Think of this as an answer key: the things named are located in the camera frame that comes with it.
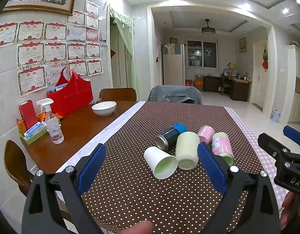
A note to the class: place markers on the right hand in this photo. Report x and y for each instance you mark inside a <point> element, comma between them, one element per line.
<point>290,216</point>

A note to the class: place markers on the clear cup pink green paper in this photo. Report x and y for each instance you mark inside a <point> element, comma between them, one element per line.
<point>221,146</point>

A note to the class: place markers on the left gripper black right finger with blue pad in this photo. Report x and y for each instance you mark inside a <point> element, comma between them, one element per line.
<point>260,213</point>

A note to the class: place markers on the small framed picture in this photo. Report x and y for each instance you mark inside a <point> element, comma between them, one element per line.
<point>243,45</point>

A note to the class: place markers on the white paper cup green inside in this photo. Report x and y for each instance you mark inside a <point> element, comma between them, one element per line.
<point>161,163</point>

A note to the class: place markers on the ceiling lamp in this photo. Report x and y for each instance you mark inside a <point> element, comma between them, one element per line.
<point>207,29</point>

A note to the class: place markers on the wooden chair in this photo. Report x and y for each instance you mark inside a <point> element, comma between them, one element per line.
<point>118,94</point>
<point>16,166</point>

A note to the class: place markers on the brown polka dot tablecloth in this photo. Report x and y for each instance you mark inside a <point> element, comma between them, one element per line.
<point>126,192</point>

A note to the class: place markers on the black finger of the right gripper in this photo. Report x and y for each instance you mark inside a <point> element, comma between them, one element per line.
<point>287,164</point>

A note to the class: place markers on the white refrigerator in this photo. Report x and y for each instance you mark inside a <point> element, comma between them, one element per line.
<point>174,57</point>

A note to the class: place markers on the green door curtain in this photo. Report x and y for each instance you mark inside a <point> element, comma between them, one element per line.
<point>125,26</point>

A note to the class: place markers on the red box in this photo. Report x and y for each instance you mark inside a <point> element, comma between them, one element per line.
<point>28,113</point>

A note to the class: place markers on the wooden chair far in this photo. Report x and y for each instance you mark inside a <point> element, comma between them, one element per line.
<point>118,94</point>

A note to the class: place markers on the orange can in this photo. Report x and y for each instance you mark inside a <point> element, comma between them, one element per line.
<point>21,125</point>

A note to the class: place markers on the pale green fuzzy cup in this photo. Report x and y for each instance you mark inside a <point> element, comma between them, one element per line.
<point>186,150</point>

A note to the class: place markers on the red tote bag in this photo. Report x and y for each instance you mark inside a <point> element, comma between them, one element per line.
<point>76,94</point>

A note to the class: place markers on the white ceramic bowl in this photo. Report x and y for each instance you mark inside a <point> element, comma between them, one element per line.
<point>104,108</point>

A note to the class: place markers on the wooden chair near left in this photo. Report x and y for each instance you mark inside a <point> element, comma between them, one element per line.
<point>16,166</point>

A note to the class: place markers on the left hand thumb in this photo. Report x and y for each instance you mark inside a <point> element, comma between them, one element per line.
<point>143,227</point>

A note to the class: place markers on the clear spray bottle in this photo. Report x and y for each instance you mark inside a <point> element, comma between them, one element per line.
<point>51,121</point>

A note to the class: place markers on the blue bucket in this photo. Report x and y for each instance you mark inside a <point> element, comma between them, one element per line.
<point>276,116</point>

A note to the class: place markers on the green tray with items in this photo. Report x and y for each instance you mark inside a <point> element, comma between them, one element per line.
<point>34,133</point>

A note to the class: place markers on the window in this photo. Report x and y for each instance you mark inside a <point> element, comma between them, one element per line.
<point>202,54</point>

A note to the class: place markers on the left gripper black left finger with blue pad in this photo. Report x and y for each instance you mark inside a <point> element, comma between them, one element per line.
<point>41,211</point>

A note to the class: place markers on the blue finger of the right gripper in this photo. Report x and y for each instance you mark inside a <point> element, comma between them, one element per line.
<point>292,134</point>

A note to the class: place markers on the dark wooden desk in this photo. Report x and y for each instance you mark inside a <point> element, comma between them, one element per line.
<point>237,89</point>

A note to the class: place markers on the dark blue metal can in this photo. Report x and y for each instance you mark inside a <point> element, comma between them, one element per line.
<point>167,139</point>

